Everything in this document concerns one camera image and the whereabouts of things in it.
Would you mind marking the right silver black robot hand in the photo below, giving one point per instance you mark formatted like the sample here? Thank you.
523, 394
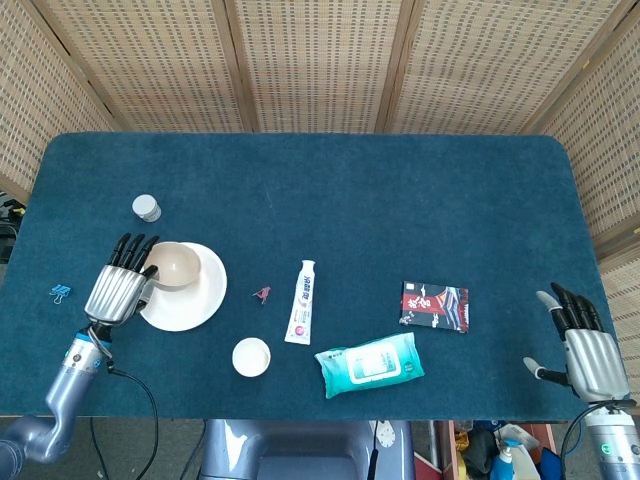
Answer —
595, 360

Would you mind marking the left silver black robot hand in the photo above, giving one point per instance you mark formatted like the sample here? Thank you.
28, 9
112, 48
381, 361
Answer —
112, 292

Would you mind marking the beige bowl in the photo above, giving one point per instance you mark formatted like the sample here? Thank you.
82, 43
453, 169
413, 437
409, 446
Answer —
175, 265

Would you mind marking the white paper cup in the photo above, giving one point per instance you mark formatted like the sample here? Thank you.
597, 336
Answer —
251, 357

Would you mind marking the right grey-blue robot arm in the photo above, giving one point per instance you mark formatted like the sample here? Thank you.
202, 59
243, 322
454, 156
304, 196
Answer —
617, 445

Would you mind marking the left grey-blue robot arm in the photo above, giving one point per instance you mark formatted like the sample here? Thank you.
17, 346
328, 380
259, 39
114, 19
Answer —
70, 380

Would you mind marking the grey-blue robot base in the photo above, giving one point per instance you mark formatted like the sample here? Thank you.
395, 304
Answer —
300, 450

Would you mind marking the blue binder clip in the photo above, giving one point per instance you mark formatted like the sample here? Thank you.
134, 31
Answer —
61, 291

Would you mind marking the white round plate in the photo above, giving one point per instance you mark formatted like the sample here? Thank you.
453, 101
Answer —
195, 305

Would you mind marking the small jar with grey lid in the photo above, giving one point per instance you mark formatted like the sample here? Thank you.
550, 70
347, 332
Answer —
146, 207

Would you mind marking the black equipment beside table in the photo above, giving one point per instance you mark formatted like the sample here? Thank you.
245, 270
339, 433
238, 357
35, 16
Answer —
7, 235

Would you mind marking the blue white spray bottle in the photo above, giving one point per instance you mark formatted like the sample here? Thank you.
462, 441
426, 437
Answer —
502, 462

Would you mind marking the dark cloth bundle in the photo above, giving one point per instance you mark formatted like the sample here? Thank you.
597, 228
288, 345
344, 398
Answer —
480, 452

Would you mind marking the small red bird-shaped clip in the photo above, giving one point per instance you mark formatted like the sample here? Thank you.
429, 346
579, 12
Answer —
262, 294

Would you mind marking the black and red snack packet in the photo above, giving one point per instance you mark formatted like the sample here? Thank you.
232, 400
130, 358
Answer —
435, 307

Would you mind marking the white toothpaste tube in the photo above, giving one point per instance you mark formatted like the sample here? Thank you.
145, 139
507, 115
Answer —
301, 305

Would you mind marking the woven bamboo screen panel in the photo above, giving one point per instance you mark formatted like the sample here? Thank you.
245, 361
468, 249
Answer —
605, 150
35, 100
490, 65
320, 65
150, 65

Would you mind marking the white round disc on base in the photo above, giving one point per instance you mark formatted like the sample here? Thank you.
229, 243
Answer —
385, 434

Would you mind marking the teal wet wipes pack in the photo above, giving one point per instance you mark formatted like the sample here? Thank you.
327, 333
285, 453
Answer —
370, 365

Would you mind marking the dark blue table mat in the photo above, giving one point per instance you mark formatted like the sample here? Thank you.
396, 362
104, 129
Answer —
350, 210

